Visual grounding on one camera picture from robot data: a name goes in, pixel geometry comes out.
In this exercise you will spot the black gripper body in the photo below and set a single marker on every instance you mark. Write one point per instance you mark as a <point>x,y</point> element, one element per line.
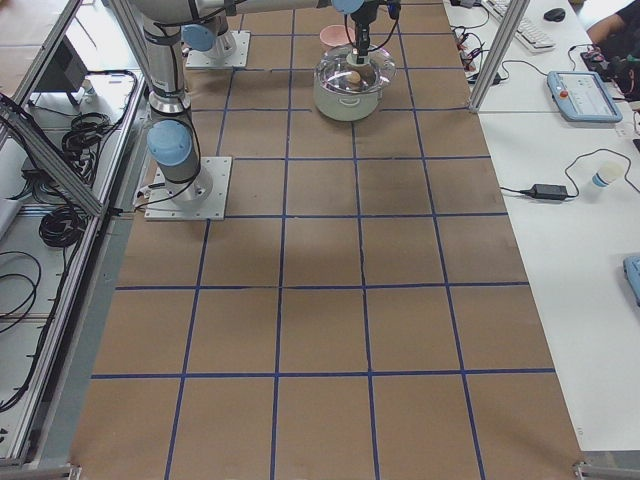
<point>361,29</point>

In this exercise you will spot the brown egg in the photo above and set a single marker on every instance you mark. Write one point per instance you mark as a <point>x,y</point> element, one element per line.
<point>353,77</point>

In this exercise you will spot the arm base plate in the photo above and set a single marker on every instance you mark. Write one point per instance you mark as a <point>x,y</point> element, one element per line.
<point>204,199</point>
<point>238,60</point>

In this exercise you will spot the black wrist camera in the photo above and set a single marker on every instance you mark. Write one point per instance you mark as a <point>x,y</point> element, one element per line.
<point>393,9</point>

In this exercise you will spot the white keyboard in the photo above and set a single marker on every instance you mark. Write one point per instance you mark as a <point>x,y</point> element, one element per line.
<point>529,34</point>

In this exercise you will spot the teach pendant tablet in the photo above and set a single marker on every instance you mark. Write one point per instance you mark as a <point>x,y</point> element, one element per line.
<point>582,97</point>

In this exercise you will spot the person at desk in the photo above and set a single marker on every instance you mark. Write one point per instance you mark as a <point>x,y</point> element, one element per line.
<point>617,38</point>

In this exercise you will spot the light green steel pot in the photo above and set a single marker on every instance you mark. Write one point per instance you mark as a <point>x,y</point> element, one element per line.
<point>345,107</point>

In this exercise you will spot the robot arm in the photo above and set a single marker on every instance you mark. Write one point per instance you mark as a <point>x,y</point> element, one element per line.
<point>172,141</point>
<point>212,38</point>

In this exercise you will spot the aluminium frame post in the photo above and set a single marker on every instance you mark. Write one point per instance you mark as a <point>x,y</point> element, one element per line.
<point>500,44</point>

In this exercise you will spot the black computer mouse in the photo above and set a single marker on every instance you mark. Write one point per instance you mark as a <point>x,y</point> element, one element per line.
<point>555,15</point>

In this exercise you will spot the glass pot lid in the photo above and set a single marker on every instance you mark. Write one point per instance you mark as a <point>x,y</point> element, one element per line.
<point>337,63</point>

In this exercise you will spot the black power adapter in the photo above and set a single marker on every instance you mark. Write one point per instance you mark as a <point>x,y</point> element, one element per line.
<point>546,192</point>

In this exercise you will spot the paper cup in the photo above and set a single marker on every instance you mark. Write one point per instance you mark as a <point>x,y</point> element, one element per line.
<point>607,173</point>

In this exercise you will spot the pink bowl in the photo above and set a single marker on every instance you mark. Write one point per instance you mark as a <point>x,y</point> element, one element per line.
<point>336,35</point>

